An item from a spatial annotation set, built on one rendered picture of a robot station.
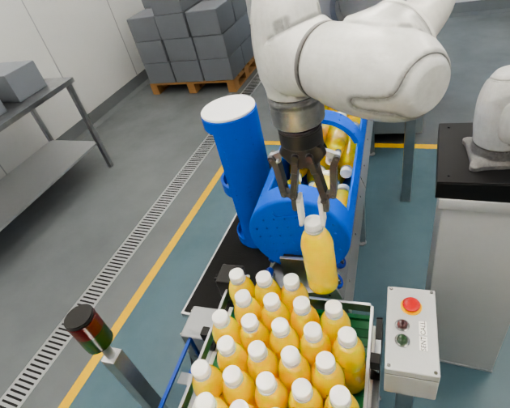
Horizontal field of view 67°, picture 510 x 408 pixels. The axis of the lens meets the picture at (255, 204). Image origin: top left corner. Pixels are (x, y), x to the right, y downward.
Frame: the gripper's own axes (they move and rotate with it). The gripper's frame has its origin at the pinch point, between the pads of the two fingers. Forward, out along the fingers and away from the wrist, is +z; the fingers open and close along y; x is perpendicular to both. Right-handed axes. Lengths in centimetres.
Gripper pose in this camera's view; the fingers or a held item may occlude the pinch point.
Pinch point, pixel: (311, 210)
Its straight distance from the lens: 79.4
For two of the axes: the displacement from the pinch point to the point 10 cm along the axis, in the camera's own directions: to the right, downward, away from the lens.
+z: 2.0, 7.5, 6.3
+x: -2.7, 6.6, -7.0
